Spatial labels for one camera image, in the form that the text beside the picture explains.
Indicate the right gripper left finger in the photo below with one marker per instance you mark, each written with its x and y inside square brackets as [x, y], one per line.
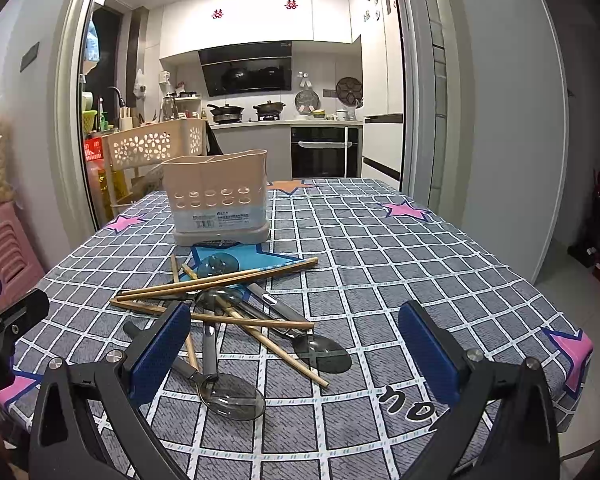
[65, 443]

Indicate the dark handle metal spoon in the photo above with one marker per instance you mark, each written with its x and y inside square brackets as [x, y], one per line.
[318, 351]

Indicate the black range hood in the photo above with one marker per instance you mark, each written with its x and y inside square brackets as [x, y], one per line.
[247, 68]

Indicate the black pot on stove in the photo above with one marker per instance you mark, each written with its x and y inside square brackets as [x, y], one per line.
[269, 111]

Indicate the black bag hanging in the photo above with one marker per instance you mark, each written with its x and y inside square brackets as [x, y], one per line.
[213, 146]

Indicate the blue patterned chopstick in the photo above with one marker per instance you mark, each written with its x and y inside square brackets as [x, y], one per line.
[250, 326]

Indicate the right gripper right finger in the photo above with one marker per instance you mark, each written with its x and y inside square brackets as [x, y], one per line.
[523, 442]

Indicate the black built-in oven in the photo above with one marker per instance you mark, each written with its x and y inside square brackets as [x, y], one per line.
[325, 152]

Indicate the plain wooden chopstick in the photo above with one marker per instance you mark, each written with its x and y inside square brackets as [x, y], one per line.
[156, 310]
[224, 279]

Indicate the black wok on stove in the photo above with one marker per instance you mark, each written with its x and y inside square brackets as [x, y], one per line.
[225, 114]

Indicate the cream flower-cutout storage cart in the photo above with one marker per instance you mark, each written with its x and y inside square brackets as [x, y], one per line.
[144, 150]

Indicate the beige utensil holder caddy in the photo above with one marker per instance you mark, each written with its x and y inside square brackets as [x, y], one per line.
[218, 198]

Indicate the grey checkered tablecloth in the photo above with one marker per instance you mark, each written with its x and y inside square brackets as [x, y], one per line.
[375, 250]

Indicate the pink plastic stool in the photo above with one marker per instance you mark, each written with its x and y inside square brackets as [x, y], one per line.
[20, 269]

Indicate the white refrigerator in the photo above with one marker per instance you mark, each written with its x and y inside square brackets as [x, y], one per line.
[376, 24]

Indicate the blue translucent plastic spoon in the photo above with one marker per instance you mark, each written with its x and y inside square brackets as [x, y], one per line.
[217, 264]

